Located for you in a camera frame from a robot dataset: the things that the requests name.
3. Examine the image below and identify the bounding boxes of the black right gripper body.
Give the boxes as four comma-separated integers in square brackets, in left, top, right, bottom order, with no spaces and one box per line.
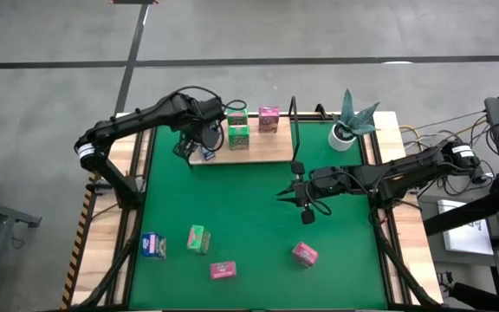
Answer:
[291,160,355,225]

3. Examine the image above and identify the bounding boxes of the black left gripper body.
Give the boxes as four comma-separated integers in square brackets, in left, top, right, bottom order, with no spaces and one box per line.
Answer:
[172,123,224,169]

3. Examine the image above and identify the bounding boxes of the Apple Jacks cereal box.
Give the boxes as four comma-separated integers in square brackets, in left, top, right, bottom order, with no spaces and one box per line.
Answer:
[186,224,212,255]
[227,124,251,152]
[226,107,250,127]

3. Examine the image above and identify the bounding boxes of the Raisin Bran cereal box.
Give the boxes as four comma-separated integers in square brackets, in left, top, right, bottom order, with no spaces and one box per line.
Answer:
[209,260,237,281]
[291,241,320,268]
[258,106,281,133]

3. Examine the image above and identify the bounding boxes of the green table mat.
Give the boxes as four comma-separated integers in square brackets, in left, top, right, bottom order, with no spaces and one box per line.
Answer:
[128,120,388,311]

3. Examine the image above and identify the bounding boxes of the green plant in white pot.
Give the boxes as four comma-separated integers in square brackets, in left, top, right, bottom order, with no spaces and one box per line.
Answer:
[327,88,381,153]

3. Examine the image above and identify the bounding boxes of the black stand bar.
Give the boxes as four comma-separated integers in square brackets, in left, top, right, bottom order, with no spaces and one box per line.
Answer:
[422,177,499,237]

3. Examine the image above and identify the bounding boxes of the white board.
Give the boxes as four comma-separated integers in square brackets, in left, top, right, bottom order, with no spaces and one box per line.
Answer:
[437,198,496,257]

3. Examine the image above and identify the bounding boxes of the yellow black hazard tape strip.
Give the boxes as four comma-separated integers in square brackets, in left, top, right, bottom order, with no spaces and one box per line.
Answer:
[61,190,97,309]

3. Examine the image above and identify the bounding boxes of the person's leg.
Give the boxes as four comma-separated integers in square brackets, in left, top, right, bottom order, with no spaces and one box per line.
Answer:
[448,281,499,312]

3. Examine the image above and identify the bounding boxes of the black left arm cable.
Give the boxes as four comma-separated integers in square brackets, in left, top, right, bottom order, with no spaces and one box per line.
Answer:
[174,85,249,112]

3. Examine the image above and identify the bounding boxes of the wooden shelf with black frame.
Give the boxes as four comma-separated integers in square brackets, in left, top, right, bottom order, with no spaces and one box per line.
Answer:
[187,95,302,168]

